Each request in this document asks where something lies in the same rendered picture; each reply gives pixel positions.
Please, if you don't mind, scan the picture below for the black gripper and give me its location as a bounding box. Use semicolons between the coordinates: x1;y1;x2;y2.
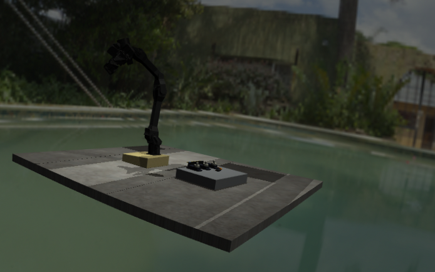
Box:
104;44;135;75

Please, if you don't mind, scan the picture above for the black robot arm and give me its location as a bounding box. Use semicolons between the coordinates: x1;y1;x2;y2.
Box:
107;38;167;156

